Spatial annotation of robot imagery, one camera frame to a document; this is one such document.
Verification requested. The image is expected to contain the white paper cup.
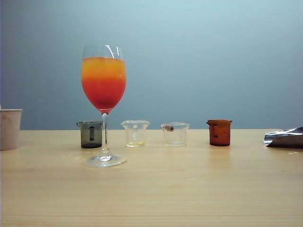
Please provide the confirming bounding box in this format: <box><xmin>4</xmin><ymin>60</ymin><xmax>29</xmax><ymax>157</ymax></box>
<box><xmin>0</xmin><ymin>108</ymin><xmax>23</xmax><ymax>151</ymax></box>

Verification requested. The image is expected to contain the clear beaker with yellow residue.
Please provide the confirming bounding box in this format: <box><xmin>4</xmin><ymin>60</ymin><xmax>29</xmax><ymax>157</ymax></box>
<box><xmin>120</xmin><ymin>120</ymin><xmax>151</xmax><ymax>148</ymax></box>

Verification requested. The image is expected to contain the clear beaker with brown residue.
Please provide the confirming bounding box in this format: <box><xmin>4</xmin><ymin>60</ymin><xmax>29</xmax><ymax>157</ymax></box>
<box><xmin>160</xmin><ymin>122</ymin><xmax>191</xmax><ymax>147</ymax></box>

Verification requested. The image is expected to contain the wine glass with orange-red drink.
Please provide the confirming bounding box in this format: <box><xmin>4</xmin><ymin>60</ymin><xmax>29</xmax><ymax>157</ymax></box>
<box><xmin>81</xmin><ymin>44</ymin><xmax>128</xmax><ymax>168</ymax></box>

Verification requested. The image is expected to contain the small grey glass beaker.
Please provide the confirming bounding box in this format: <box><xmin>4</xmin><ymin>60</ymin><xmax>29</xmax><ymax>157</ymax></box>
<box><xmin>76</xmin><ymin>120</ymin><xmax>105</xmax><ymax>149</ymax></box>

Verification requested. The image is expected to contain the small amber glass beaker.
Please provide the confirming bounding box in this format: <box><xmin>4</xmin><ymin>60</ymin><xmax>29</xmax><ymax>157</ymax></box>
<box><xmin>205</xmin><ymin>119</ymin><xmax>233</xmax><ymax>147</ymax></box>

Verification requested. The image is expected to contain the silver foil bag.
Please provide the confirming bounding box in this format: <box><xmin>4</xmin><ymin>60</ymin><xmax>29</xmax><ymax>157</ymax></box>
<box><xmin>262</xmin><ymin>126</ymin><xmax>303</xmax><ymax>149</ymax></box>

